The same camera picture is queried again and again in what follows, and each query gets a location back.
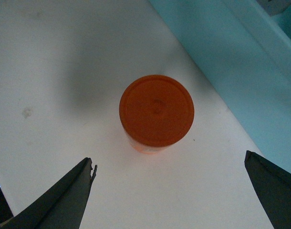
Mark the light blue plastic box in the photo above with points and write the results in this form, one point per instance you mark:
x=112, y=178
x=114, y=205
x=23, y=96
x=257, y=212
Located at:
x=247, y=58

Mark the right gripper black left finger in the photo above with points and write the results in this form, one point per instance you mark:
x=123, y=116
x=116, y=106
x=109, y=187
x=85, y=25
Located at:
x=60, y=207

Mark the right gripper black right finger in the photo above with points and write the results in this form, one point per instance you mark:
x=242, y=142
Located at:
x=272, y=185

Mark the orange cylinder with white numbers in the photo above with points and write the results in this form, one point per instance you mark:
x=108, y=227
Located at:
x=156, y=111

